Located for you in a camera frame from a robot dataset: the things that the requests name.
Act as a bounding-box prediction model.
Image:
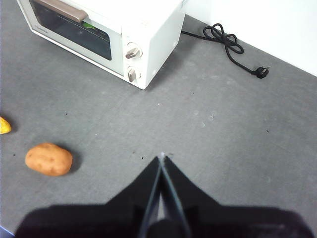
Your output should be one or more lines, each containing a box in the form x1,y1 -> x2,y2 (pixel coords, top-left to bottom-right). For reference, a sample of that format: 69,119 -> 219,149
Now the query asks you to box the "yellow fruit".
0,116 -> 12,135

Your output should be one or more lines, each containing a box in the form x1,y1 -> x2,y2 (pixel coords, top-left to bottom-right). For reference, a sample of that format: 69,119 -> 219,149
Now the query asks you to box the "white toaster oven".
16,0 -> 186,90

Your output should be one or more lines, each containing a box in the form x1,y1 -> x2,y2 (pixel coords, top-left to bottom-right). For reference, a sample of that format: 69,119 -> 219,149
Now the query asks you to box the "black power cable with plug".
180,23 -> 269,79

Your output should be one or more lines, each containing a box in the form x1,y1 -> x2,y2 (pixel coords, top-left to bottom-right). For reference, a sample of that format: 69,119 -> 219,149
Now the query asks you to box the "beige oven knob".
125,42 -> 143,60
127,66 -> 142,83

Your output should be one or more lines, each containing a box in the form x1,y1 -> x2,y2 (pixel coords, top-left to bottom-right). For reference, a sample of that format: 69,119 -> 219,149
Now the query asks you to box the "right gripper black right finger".
162,158 -> 311,238

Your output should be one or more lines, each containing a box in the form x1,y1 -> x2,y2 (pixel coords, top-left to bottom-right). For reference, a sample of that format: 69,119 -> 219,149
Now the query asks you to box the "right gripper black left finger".
14,156 -> 162,238

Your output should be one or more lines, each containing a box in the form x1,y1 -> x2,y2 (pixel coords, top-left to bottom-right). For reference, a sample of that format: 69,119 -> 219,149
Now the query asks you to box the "brown potato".
25,142 -> 74,177

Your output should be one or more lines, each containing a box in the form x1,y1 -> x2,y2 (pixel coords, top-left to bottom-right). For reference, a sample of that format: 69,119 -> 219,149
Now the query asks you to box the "glass oven door with handle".
18,0 -> 124,77

